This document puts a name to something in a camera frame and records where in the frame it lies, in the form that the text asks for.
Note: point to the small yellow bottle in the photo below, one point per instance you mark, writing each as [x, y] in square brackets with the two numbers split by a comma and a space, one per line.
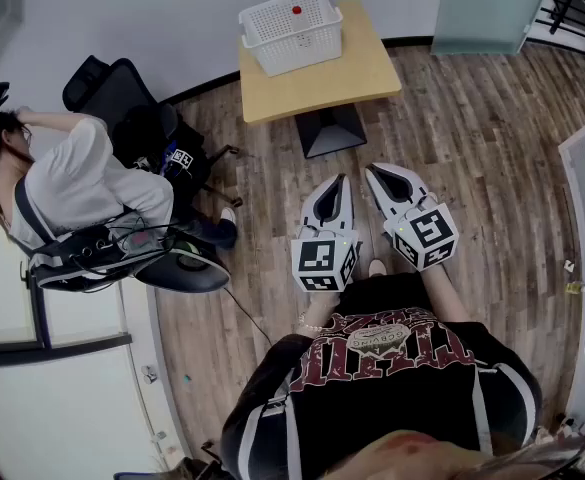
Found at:
[578, 288]

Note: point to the person's left forearm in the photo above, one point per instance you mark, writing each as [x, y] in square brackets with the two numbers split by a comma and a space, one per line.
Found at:
[322, 308]

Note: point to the wooden table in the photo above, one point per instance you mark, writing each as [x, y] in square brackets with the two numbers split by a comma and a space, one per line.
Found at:
[322, 93]

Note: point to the small bottle with red cap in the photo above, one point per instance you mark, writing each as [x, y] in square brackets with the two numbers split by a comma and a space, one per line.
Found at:
[297, 10]

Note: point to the spare hand-held gripper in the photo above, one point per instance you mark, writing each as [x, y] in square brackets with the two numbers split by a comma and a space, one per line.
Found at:
[181, 158]
[149, 163]

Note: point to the person's beige shoe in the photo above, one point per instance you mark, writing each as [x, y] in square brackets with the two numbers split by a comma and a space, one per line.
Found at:
[377, 268]

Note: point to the small white tag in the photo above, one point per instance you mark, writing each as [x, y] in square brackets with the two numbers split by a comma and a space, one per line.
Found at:
[570, 266]

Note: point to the black mesh office chair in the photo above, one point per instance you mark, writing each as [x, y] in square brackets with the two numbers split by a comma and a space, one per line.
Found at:
[117, 98]

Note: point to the person's right forearm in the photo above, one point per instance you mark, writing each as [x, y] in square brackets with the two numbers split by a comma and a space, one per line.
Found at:
[444, 298]

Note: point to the pink checkered cloth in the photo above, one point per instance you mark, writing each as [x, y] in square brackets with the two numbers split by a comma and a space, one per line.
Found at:
[572, 425]

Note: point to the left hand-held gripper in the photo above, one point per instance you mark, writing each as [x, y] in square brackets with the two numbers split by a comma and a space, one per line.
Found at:
[322, 263]

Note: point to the person's black printed t-shirt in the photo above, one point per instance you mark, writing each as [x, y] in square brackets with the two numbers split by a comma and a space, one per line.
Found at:
[397, 408]

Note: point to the white perforated plastic basket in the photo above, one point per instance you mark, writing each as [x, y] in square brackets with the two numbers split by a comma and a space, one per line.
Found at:
[297, 50]

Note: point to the frosted glass door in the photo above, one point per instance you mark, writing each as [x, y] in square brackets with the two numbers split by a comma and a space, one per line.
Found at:
[487, 8]

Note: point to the person's face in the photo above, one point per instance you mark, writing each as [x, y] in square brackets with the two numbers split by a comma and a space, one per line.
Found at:
[402, 455]

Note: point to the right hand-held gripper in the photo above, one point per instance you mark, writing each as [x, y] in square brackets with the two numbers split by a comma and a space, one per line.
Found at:
[429, 238]

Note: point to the white window with dark frame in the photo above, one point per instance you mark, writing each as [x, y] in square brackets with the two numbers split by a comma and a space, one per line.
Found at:
[72, 418]

